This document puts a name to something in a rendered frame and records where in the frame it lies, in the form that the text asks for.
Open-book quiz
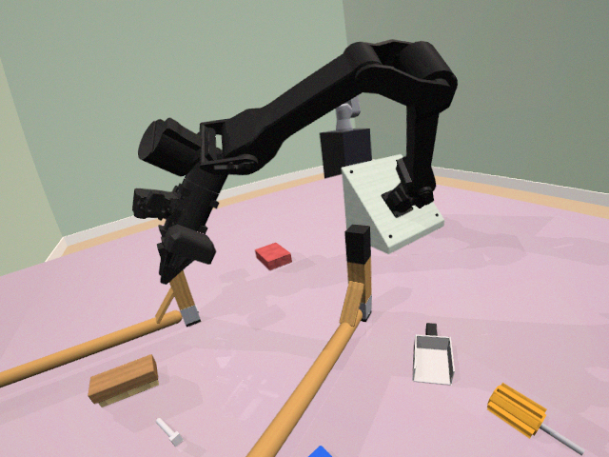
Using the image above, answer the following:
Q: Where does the yellow-handled screwdriver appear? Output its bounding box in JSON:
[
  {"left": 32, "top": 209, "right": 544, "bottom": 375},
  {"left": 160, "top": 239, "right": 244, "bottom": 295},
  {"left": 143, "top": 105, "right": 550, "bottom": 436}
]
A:
[{"left": 487, "top": 383, "right": 585, "bottom": 456}]

